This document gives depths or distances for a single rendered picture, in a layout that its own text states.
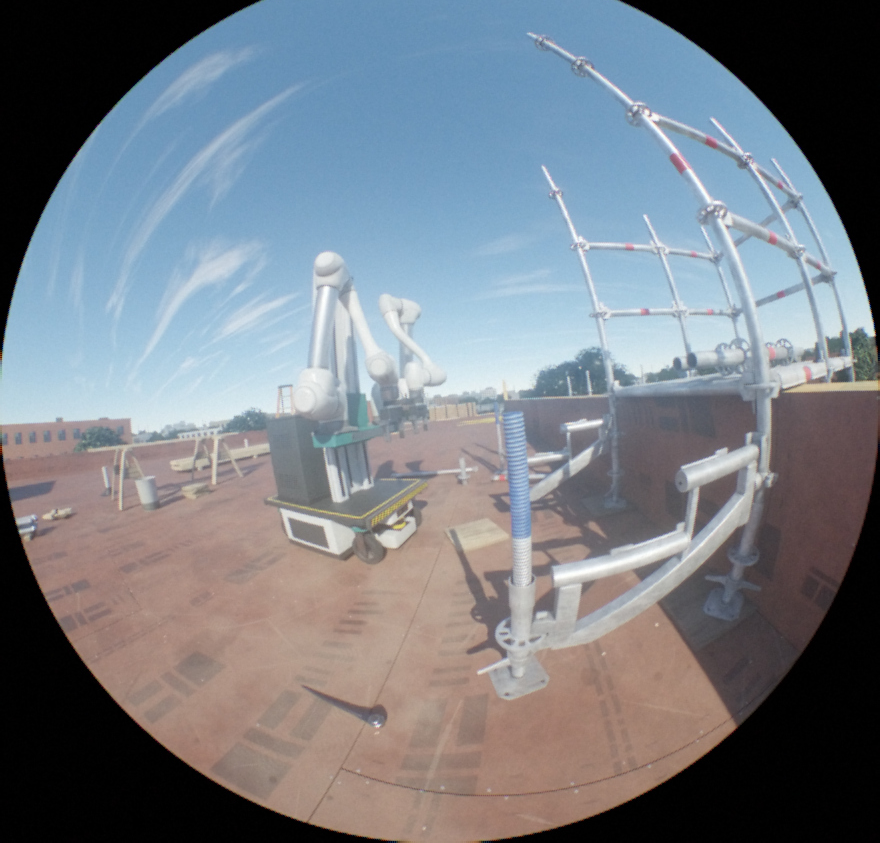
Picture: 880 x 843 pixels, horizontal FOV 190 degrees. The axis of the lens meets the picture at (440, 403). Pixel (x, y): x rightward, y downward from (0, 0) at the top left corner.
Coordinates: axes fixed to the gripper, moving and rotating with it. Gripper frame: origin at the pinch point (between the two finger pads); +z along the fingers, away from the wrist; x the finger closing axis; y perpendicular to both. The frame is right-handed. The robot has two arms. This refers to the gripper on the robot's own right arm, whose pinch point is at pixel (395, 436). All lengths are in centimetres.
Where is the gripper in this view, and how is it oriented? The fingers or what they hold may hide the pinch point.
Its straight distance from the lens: 125.3
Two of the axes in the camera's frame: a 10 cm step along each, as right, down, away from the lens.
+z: 1.3, 9.9, -0.1
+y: -9.2, 1.2, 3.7
